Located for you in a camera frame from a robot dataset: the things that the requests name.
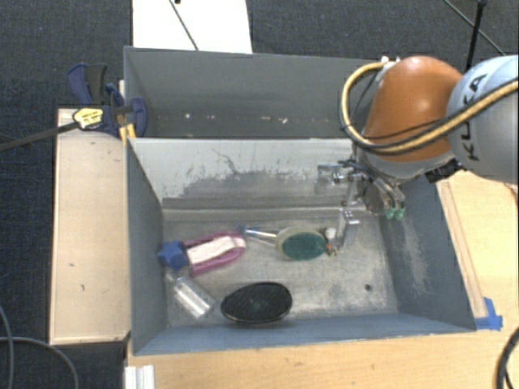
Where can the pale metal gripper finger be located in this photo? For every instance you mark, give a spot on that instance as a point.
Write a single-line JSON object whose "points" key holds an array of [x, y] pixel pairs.
{"points": [[330, 173], [348, 227]]}

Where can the small white and orange toy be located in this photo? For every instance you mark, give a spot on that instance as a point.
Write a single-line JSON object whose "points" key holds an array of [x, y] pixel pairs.
{"points": [[331, 237]]}

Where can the grey metal bin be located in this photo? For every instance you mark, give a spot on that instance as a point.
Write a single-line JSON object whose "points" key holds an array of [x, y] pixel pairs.
{"points": [[251, 95]]}

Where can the black oval disc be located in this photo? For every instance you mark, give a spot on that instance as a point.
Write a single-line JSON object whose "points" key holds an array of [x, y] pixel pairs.
{"points": [[256, 303]]}

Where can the clear plastic bottle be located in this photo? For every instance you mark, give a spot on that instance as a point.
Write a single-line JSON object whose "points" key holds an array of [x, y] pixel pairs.
{"points": [[190, 296]]}

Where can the blue star-shaped toy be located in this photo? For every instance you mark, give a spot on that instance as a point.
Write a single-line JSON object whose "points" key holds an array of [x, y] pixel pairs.
{"points": [[172, 254]]}

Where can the pale wood flat board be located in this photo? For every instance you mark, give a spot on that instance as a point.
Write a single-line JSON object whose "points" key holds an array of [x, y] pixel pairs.
{"points": [[89, 237]]}

